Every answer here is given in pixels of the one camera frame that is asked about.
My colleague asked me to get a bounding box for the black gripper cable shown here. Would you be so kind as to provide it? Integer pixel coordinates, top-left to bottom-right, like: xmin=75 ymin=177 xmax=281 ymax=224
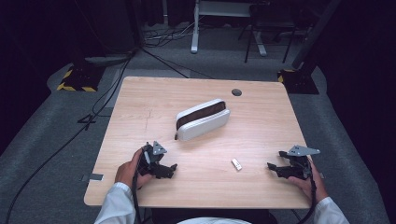
xmin=297 ymin=157 xmax=318 ymax=224
xmin=131 ymin=148 xmax=148 ymax=224

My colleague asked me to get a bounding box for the black chair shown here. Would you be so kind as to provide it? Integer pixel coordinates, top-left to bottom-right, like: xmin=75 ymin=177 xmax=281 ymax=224
xmin=237 ymin=2 xmax=298 ymax=64

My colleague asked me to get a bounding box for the person's left hand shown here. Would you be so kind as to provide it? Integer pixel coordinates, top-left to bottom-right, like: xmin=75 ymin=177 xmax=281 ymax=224
xmin=114 ymin=147 xmax=154 ymax=190

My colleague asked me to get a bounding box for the bundle of floor cables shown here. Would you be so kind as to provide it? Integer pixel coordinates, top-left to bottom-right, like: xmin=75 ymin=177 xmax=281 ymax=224
xmin=141 ymin=21 xmax=200 ymax=49

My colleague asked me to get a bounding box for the small white eraser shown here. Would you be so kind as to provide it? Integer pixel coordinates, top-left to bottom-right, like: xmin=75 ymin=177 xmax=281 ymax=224
xmin=231 ymin=158 xmax=244 ymax=172

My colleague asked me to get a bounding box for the white desk frame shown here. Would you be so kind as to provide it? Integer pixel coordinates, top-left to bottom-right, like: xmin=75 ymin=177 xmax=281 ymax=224
xmin=190 ymin=0 xmax=269 ymax=58

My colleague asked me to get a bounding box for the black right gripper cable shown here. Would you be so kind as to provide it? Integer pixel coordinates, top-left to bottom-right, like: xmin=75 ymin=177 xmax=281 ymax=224
xmin=297 ymin=157 xmax=318 ymax=224

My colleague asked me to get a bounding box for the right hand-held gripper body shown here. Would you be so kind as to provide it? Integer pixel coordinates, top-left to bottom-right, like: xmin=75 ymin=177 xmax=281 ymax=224
xmin=277 ymin=144 xmax=321 ymax=181

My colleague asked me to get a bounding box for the person's white torso clothing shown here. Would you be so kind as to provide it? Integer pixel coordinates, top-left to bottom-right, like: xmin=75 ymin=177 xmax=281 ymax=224
xmin=177 ymin=217 xmax=254 ymax=224

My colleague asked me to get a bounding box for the grey floor tape strip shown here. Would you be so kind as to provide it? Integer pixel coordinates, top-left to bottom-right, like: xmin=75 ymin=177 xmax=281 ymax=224
xmin=80 ymin=173 xmax=105 ymax=183

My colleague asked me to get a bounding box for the black stand base striped edge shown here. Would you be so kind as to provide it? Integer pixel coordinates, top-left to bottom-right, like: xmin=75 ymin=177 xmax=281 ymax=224
xmin=56 ymin=63 xmax=106 ymax=93
xmin=276 ymin=67 xmax=320 ymax=95

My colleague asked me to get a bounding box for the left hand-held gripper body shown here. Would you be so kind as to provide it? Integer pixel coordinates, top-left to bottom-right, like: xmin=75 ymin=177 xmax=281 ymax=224
xmin=136 ymin=140 xmax=168 ymax=177

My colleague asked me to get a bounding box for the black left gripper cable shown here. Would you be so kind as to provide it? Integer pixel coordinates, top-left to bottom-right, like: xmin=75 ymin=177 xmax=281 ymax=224
xmin=131 ymin=148 xmax=148 ymax=224

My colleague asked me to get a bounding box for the person's right hand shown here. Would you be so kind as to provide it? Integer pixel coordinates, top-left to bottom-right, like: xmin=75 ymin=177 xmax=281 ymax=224
xmin=287 ymin=158 xmax=330 ymax=203

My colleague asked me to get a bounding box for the black floor cable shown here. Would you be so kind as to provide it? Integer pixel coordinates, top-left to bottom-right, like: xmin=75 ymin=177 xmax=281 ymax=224
xmin=4 ymin=49 xmax=138 ymax=224

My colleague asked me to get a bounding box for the white pencil case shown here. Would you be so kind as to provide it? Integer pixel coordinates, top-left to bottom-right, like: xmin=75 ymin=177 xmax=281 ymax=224
xmin=174 ymin=98 xmax=232 ymax=142

